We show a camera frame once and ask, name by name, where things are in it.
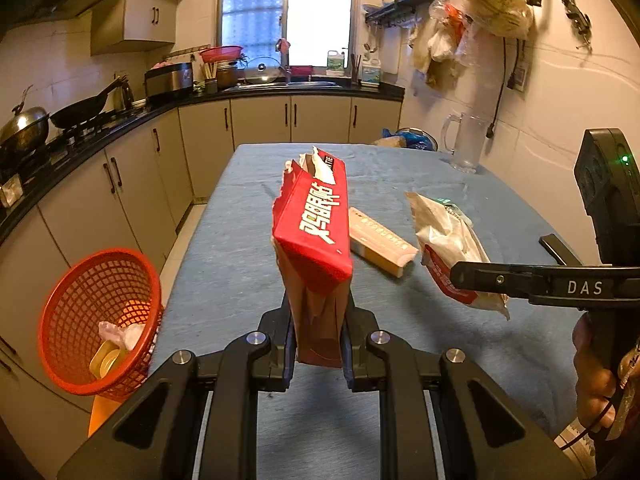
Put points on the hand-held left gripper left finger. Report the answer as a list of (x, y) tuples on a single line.
[(287, 360)]

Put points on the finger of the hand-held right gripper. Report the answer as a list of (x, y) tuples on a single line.
[(500, 280)]

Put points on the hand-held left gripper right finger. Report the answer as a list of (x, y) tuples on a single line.
[(347, 360)]

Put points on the white wrapper packet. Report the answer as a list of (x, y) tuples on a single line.
[(450, 245)]

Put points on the red cardboard box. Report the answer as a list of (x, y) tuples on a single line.
[(315, 230)]

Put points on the white cloth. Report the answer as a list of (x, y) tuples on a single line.
[(136, 336)]

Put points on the pink plastic bag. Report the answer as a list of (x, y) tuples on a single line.
[(111, 331)]

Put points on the red plastic basket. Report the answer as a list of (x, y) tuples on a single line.
[(85, 305)]

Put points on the person's right hand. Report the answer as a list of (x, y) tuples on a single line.
[(592, 375)]

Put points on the long white cardboard box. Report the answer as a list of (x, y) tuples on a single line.
[(380, 242)]

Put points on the blue table cloth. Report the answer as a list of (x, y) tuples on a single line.
[(240, 240)]

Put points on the glass pitcher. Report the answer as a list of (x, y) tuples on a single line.
[(467, 145)]

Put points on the blue plastic bag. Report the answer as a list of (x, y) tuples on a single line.
[(415, 140)]

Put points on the hanging plastic bags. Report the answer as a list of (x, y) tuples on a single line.
[(440, 50)]

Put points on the lower kitchen cabinets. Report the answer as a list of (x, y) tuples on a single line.
[(150, 175)]

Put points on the kitchen cabinets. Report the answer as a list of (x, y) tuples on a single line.
[(145, 15), (150, 175)]

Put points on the white plastic jug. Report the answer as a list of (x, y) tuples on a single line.
[(371, 72)]

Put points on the green label detergent bottle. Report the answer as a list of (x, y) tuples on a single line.
[(336, 62)]

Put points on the chopstick holder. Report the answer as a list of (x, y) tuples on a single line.
[(210, 82)]

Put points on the glass pot lid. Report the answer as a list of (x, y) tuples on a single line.
[(262, 72)]

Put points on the brown pot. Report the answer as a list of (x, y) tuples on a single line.
[(227, 76)]

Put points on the black countertop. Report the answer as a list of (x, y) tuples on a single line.
[(75, 155)]

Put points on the sink faucet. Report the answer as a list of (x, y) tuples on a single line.
[(285, 62)]

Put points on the rice cooker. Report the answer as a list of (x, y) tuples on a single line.
[(170, 82)]

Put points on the gas stove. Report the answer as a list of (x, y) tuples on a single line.
[(95, 125)]

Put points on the steel kettle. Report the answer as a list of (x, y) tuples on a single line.
[(126, 97)]

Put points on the red plastic basin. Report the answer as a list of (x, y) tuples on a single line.
[(221, 52)]

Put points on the black wok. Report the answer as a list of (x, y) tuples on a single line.
[(80, 112)]

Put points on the kitchen window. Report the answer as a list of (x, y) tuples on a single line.
[(290, 10)]

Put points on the steel pot with lid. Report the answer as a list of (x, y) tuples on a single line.
[(22, 130)]

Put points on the upper kitchen cabinets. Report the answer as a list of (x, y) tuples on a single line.
[(145, 15)]

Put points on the wall socket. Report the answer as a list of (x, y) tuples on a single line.
[(517, 75)]

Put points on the dark wall shelf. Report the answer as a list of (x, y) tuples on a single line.
[(405, 2)]

